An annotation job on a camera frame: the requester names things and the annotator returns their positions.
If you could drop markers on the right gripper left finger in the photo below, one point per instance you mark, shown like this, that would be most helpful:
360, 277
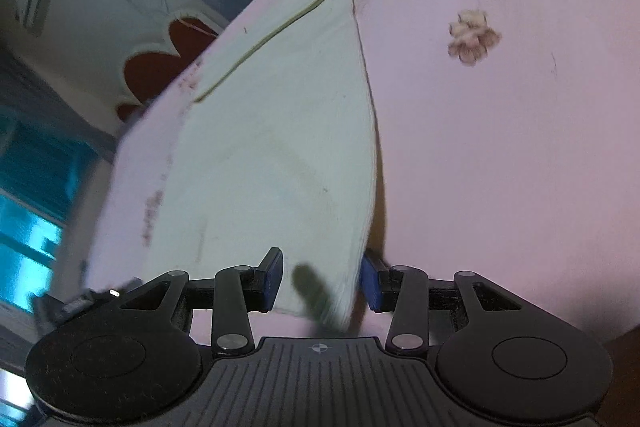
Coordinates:
238, 291

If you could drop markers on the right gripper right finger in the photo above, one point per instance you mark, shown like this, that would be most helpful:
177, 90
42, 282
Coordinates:
403, 292

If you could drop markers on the white knitted cloth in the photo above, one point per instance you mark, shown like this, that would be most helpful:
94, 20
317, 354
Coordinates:
267, 140

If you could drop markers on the pink floral bed sheet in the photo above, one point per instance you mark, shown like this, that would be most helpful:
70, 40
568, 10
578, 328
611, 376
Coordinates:
507, 143

